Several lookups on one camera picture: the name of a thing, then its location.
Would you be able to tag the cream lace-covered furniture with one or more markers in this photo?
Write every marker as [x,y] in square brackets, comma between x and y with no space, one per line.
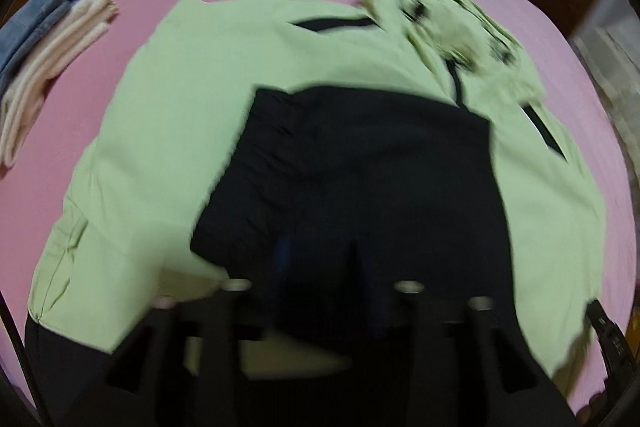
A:
[617,77]

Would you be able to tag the folded cream garment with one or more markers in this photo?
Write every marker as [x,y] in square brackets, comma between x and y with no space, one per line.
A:
[87,21]

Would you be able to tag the pink plush bed blanket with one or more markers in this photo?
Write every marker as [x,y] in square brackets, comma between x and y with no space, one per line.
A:
[98,210]

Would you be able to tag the green and black hooded jacket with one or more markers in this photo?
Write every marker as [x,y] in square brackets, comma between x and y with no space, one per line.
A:
[334,214]

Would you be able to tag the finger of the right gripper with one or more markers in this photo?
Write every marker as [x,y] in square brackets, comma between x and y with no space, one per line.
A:
[612,344]

